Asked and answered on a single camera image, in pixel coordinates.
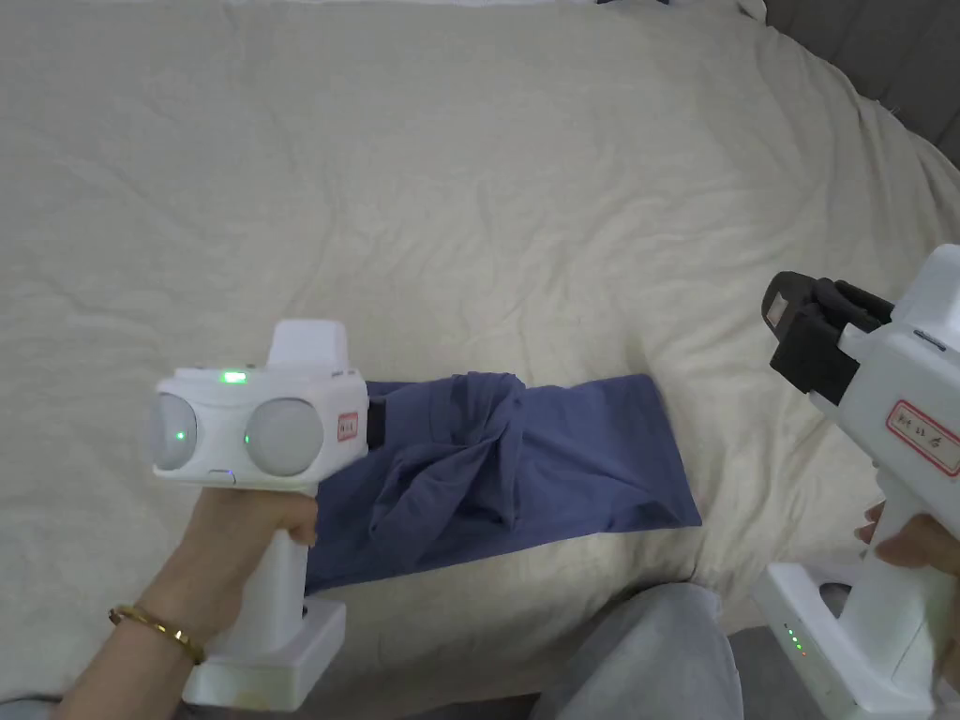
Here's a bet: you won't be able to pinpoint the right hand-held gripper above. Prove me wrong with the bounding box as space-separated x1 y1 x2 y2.
752 243 960 718

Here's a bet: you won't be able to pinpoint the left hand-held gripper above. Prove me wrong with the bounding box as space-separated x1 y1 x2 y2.
153 319 388 711

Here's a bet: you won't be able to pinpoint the dark blue shirt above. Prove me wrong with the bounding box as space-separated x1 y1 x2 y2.
303 370 705 598

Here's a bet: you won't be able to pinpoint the person's left forearm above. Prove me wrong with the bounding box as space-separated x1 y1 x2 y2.
46 604 207 720

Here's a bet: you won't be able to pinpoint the person's left hand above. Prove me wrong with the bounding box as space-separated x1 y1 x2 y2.
119 487 321 655

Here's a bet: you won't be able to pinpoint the person's right hand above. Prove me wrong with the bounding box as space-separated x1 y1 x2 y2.
853 502 960 580

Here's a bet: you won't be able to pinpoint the grey padded headboard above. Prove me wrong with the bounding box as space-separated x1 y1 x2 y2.
745 0 960 170

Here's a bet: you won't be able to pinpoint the bed with beige sheet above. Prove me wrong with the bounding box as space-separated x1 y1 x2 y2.
0 0 960 702

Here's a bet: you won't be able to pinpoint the person's legs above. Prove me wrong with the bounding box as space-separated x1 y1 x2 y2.
524 582 745 720

